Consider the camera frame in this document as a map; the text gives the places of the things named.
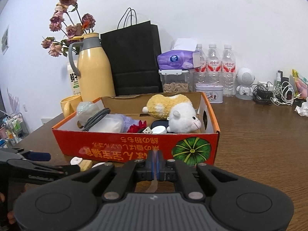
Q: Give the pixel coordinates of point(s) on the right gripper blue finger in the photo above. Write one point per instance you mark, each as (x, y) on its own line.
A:
(165, 168)
(146, 169)

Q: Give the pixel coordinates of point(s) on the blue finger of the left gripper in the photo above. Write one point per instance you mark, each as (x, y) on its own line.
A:
(36, 156)

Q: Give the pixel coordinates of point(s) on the red fabric rose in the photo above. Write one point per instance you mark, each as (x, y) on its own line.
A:
(137, 128)

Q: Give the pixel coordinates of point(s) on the clear plastic clip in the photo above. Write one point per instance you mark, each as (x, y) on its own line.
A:
(153, 186)

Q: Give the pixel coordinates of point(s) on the purple fabric pouch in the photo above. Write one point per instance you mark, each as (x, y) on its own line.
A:
(128, 121)

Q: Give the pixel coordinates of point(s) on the yellow white plush sheep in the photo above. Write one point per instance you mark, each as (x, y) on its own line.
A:
(178, 110)

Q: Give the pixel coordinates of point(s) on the iridescent plastic bag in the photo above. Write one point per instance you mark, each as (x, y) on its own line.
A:
(85, 110)

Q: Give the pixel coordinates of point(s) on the white bottle cap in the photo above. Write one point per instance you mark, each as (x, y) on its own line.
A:
(159, 130)

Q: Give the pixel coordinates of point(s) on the dark blue zip case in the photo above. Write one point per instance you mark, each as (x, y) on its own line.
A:
(159, 123)

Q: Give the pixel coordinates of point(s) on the translucent plastic box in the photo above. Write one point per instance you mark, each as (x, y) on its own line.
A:
(111, 123)

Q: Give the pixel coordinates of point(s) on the red cardboard box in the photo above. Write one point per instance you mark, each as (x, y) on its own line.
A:
(134, 137)

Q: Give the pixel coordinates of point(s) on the yellow eraser block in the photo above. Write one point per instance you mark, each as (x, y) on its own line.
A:
(85, 165)

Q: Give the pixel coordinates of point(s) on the round white tin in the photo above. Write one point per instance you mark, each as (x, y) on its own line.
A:
(98, 164)

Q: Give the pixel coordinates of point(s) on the yellow mug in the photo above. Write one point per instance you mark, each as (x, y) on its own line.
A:
(69, 104)

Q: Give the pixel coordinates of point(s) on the clear snack container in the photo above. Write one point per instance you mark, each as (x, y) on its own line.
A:
(176, 80)

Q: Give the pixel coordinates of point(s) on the white tin box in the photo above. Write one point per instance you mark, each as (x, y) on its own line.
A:
(214, 92)

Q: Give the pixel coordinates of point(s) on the white milk carton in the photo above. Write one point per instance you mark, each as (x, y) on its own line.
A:
(73, 79)

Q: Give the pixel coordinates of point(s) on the water bottle left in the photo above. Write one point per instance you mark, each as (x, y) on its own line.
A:
(200, 72)

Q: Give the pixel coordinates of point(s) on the water bottle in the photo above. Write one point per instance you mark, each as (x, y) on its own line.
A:
(213, 62)
(200, 72)
(228, 71)

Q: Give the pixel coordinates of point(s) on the yellow thermos jug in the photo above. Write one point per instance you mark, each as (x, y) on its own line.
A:
(90, 63)

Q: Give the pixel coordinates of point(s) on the purple tissue pack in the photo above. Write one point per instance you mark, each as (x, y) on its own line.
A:
(183, 55)

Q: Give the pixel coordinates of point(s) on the black paper bag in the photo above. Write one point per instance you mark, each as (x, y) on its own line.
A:
(132, 52)

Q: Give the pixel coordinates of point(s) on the water bottle middle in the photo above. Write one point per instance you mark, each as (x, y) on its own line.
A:
(213, 62)

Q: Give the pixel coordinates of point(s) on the water bottle right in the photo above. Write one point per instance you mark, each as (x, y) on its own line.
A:
(228, 71)

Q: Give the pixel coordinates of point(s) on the white robot toy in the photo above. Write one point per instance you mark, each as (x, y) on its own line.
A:
(245, 78)

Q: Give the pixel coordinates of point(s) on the dried pink flower bouquet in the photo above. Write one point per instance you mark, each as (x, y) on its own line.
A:
(67, 19)

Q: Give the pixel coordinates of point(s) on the crumpled white paper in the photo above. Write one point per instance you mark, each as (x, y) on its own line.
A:
(303, 109)

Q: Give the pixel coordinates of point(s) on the colourful snack packet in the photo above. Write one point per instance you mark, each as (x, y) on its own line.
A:
(300, 83)

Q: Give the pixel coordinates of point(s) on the wire shelf with items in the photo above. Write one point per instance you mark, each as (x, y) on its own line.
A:
(13, 129)

